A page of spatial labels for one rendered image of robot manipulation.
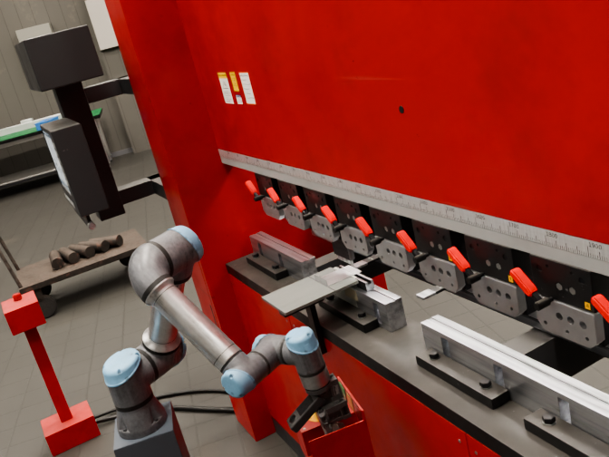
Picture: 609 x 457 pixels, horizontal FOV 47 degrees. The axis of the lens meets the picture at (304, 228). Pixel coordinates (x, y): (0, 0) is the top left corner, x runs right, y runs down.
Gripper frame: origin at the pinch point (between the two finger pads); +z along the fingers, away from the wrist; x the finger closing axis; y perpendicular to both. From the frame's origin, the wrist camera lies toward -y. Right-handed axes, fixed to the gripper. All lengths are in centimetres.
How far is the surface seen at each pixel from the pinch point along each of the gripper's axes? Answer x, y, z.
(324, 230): 46, 27, -41
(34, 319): 181, -93, -7
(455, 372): -13.7, 34.1, -14.4
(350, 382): 30.1, 15.6, 3.2
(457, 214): -22, 42, -57
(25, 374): 291, -139, 61
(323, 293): 36.9, 18.0, -25.4
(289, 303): 38.1, 7.3, -26.3
